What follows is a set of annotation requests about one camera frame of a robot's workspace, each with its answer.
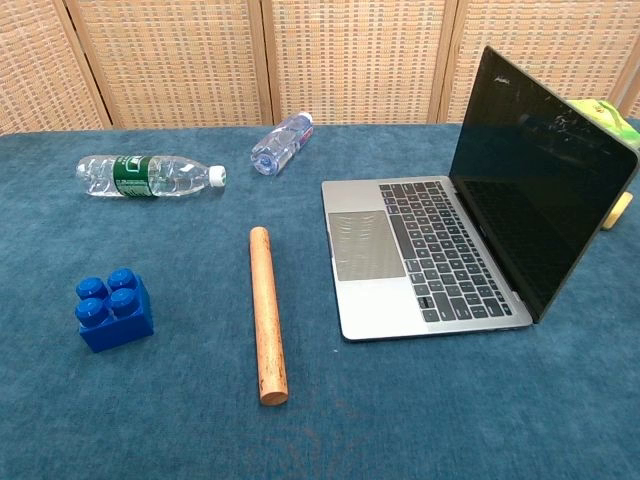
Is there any silver laptop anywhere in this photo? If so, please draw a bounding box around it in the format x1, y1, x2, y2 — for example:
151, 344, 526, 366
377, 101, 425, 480
321, 45, 640, 343

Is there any wooden rolling pin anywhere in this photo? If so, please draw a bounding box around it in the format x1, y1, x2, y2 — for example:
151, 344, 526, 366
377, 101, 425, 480
249, 226, 290, 406

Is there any clear bottle with blue label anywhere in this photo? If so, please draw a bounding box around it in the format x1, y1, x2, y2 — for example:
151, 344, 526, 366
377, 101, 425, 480
250, 111, 315, 177

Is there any teal table cloth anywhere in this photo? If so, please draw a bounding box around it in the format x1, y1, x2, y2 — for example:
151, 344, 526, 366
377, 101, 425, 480
0, 117, 640, 480

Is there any woven folding screen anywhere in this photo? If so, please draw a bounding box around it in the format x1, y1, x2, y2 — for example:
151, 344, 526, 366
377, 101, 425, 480
0, 0, 640, 136

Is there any clear bottle with green label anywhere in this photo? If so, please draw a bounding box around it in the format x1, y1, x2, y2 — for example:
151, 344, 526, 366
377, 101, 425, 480
75, 154, 228, 199

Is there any blue toy building block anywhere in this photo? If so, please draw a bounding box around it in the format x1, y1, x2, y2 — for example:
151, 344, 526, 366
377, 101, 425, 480
74, 268, 155, 354

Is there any yellow sponge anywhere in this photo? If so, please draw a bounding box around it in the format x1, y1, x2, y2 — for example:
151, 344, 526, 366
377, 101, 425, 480
600, 191, 635, 232

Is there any green tissue pack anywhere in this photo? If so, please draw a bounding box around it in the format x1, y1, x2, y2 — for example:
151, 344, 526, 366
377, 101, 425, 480
564, 98, 640, 152

